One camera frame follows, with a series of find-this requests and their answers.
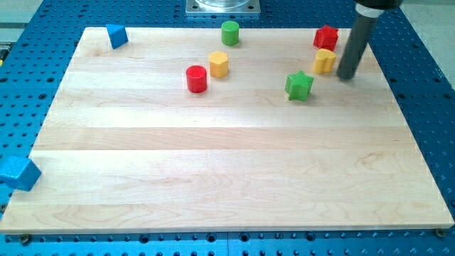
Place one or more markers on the black robot arm end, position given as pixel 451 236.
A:
pixel 374 8

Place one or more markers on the blue triangle block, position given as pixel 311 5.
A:
pixel 117 35

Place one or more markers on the blue cube block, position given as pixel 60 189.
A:
pixel 19 173

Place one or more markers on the yellow hexagon block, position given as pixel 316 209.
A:
pixel 218 62

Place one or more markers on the yellow heart block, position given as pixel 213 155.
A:
pixel 323 61

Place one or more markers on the wooden board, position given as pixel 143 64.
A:
pixel 127 148

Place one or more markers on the green star block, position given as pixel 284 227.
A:
pixel 298 86

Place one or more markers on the red star block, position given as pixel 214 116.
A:
pixel 326 38

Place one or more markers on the green cylinder block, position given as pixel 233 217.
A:
pixel 230 33

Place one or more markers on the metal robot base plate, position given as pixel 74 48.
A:
pixel 222 7

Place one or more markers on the red cylinder block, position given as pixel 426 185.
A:
pixel 196 76

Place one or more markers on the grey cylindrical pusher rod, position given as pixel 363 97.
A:
pixel 359 36

